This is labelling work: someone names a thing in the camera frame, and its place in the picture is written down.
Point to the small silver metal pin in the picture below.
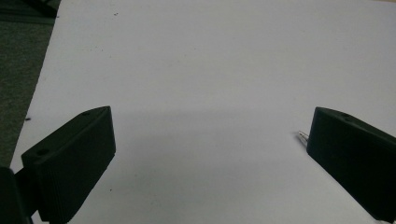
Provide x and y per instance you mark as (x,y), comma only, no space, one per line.
(303,136)

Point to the dark stand base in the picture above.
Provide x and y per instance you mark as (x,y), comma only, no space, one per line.
(29,9)

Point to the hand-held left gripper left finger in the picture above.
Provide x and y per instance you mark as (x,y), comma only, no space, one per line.
(70,165)

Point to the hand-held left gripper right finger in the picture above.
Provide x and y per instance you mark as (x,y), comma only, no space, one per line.
(351,155)

